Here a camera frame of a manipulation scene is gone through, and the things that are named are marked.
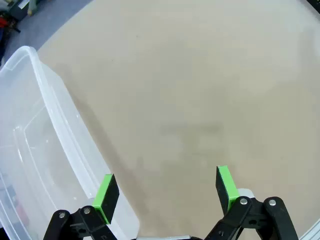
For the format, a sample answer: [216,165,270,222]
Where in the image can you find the black-green left gripper left finger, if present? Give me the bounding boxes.
[43,173,121,240]

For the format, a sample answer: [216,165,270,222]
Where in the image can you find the aluminium frame profile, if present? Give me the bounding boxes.
[298,221,320,240]

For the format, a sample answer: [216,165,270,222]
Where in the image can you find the black-green left gripper right finger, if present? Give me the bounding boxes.
[204,165,300,240]

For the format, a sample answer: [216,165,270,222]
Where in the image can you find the grey storage crate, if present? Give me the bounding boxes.
[9,0,33,17]

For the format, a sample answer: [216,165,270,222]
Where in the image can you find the clear plastic storage box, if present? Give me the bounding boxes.
[0,45,141,240]

